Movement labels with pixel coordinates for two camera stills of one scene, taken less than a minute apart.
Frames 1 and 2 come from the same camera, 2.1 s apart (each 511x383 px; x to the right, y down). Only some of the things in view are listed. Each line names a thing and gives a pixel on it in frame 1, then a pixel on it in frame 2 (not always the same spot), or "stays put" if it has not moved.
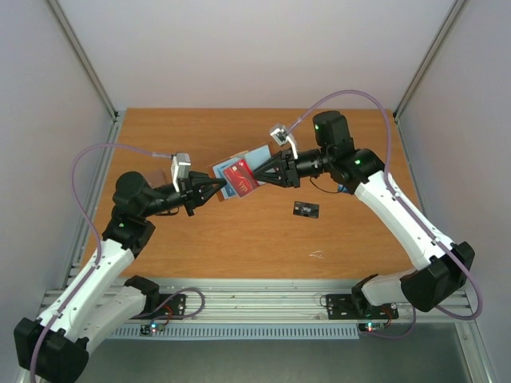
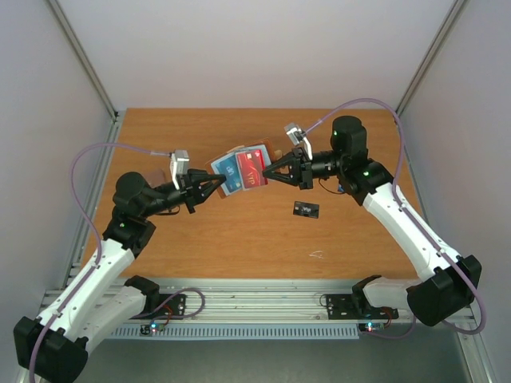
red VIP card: (241, 177) → (251, 163)
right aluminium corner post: (428, 57) stays put
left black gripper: (192, 189) stays put
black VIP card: (306, 209) stays put
